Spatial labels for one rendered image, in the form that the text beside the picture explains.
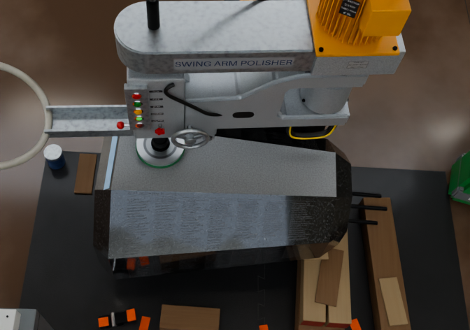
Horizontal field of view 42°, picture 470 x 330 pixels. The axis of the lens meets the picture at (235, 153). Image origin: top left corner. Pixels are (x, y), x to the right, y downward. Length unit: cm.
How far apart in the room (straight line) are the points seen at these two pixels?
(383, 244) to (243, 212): 105
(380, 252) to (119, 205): 150
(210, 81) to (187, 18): 32
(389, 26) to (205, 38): 59
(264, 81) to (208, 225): 82
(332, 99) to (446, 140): 184
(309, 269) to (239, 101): 125
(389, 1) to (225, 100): 73
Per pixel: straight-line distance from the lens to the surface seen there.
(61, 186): 369
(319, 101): 240
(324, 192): 280
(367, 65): 218
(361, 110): 406
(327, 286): 326
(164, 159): 273
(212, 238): 282
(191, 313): 327
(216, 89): 231
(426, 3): 476
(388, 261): 353
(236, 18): 212
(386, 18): 191
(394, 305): 345
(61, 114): 265
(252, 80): 229
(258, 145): 285
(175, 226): 279
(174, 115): 235
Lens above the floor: 332
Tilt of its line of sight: 62 degrees down
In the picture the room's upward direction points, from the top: 10 degrees clockwise
